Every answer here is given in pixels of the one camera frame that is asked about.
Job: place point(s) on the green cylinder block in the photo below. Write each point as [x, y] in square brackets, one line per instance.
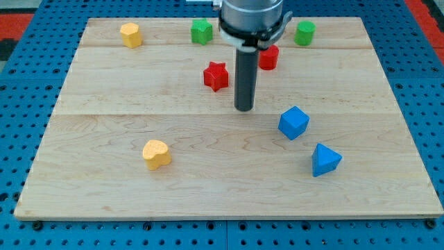
[304, 33]

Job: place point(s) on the green star block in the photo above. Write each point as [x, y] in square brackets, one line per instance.
[201, 31]

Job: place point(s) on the red star block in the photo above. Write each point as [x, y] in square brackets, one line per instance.
[216, 76]

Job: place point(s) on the yellow hexagon block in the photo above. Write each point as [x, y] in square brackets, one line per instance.
[131, 35]

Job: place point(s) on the blue cube block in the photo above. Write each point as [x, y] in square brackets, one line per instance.
[293, 122]

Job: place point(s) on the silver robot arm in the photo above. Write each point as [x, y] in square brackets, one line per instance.
[250, 25]

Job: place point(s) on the blue triangle block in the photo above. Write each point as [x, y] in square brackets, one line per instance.
[324, 160]

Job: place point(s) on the red cylinder block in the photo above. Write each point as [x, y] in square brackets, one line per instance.
[268, 59]

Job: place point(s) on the wooden board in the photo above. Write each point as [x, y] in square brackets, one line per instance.
[226, 164]

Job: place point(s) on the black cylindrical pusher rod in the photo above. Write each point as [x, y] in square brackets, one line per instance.
[245, 79]

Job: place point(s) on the yellow heart block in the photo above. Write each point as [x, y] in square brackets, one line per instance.
[156, 154]

